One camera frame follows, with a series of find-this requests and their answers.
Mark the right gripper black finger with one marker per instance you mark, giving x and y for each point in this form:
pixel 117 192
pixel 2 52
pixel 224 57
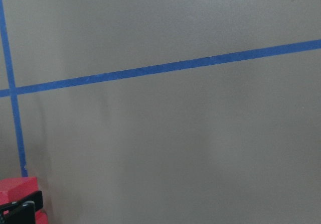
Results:
pixel 23 210

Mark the red block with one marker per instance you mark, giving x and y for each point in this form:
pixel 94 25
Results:
pixel 13 189

